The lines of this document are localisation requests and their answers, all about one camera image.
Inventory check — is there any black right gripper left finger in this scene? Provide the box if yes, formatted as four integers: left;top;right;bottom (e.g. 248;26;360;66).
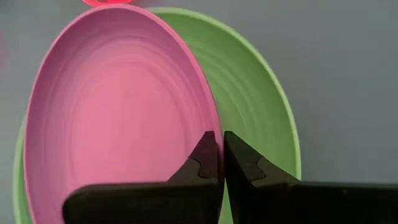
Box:
62;130;225;224

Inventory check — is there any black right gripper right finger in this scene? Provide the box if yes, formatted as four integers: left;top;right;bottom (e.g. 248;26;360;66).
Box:
223;130;398;224

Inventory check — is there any mauve pink plastic plate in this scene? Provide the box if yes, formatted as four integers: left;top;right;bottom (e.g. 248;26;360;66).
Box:
23;3;225;224

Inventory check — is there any red translucent plastic plate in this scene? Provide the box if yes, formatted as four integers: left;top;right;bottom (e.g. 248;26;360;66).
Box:
81;0;133;7

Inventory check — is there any green plastic plate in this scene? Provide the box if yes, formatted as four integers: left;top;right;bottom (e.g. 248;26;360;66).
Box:
12;6;302;224

